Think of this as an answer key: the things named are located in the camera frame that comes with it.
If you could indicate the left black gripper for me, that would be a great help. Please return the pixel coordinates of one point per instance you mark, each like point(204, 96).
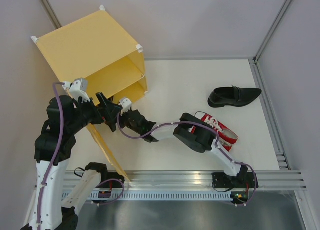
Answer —
point(109, 109)

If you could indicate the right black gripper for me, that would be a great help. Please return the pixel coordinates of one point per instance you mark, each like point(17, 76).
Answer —
point(112, 125)

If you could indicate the yellow cabinet door panel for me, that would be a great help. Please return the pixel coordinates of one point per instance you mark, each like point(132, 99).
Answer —
point(106, 150)

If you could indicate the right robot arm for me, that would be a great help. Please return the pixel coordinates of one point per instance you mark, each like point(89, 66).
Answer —
point(200, 136)

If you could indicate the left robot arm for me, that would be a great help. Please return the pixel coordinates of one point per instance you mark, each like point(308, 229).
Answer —
point(66, 117)

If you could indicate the yellow shoe cabinet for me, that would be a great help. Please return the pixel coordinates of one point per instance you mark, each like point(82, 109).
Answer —
point(97, 48)

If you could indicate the red canvas sneaker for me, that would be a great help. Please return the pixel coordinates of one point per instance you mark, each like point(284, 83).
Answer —
point(227, 146)
point(224, 132)

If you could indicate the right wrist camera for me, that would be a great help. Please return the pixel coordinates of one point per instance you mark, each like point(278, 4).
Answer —
point(126, 104)

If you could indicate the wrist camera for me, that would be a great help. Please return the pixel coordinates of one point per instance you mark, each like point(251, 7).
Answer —
point(77, 89)
point(126, 104)

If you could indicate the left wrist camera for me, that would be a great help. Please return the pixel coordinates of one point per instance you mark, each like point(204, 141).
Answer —
point(77, 89)

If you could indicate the aluminium front rail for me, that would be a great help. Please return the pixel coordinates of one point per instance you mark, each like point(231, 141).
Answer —
point(202, 180)

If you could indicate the white slotted cable duct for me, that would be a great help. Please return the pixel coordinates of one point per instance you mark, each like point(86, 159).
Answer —
point(157, 195)

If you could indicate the aluminium frame post left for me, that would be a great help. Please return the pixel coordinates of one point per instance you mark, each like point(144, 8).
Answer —
point(51, 13)

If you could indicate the aluminium frame post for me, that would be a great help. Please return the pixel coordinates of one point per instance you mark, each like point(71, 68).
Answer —
point(277, 21)
point(51, 13)

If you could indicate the aluminium frame post right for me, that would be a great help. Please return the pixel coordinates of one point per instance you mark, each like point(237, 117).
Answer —
point(277, 21)

